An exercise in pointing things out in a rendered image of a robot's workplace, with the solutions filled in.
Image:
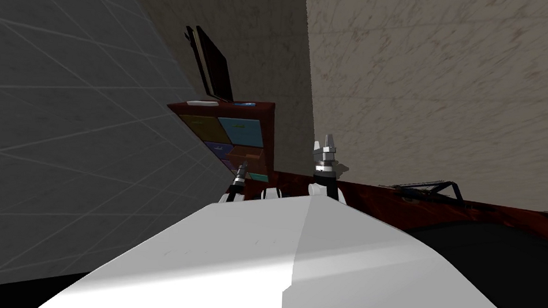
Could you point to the dark red dresser coloured drawers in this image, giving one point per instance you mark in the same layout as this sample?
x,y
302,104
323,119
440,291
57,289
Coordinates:
x,y
251,139

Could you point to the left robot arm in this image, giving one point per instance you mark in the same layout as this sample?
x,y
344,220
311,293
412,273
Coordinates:
x,y
236,184

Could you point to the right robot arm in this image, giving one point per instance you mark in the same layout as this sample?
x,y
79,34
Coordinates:
x,y
324,180

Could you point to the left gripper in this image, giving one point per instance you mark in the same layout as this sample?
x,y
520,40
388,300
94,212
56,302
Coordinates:
x,y
243,166

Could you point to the black flat stand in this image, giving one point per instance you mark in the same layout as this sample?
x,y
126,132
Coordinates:
x,y
432,188

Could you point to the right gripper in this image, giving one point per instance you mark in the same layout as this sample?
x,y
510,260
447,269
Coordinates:
x,y
325,154

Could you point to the dark red wooden table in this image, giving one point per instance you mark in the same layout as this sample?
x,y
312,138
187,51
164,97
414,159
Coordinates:
x,y
391,211

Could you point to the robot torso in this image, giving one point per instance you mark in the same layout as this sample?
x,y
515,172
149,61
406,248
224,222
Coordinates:
x,y
260,264

